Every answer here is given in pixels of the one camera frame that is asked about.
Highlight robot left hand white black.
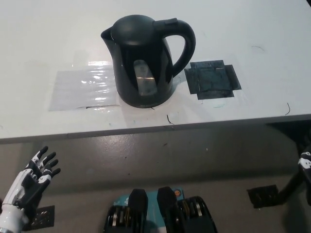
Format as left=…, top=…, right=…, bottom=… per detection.
left=1, top=146, right=61, bottom=212

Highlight robot right hand white black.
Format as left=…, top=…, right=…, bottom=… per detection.
left=298, top=151, right=311, bottom=186

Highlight black electric kettle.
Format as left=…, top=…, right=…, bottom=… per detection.
left=101, top=15, right=197, bottom=108

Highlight black kettle lid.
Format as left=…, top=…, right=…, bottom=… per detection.
left=111, top=15, right=157, bottom=46

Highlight black tape patch on desk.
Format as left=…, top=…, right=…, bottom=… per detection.
left=184, top=59, right=242, bottom=100

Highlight black table underframe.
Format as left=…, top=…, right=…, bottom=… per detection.
left=266, top=120, right=311, bottom=156

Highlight small black floor tape patch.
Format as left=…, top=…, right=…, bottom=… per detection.
left=24, top=205, right=55, bottom=231

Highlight large black floor tape patch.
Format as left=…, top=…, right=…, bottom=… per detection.
left=246, top=184, right=279, bottom=209

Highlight clear plastic taped sheet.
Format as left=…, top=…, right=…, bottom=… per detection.
left=48, top=50, right=121, bottom=112

